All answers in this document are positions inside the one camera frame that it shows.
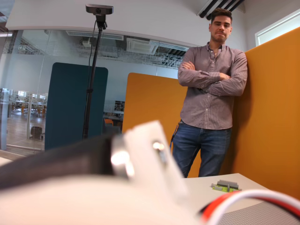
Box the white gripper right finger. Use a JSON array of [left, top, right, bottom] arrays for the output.
[[123, 120, 190, 205]]

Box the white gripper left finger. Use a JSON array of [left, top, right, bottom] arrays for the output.
[[0, 173, 201, 225]]

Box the black waste bin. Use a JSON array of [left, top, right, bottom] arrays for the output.
[[30, 126, 45, 141]]

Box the orange partition panel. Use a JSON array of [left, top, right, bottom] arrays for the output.
[[220, 27, 300, 201], [121, 72, 202, 179]]

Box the person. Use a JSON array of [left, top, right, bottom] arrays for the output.
[[171, 7, 248, 178]]

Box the grey and green brick assembly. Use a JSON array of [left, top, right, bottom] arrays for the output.
[[210, 179, 242, 193]]

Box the teal partition panel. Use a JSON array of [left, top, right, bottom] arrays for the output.
[[44, 62, 109, 150]]

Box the ceiling air conditioner cassette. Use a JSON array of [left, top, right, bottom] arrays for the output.
[[126, 37, 158, 53]]

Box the grey studded baseplate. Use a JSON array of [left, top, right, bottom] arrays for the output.
[[214, 201, 300, 225]]

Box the black webcam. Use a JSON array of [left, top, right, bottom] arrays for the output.
[[85, 3, 114, 17]]

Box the red servo cable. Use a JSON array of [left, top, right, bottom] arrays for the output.
[[200, 190, 300, 222]]

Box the black camera stand pole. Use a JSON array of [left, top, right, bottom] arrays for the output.
[[82, 16, 108, 139]]

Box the white servo cable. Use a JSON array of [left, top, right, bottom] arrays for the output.
[[206, 188, 300, 225]]

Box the white window frame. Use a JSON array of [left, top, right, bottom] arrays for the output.
[[255, 8, 300, 47]]

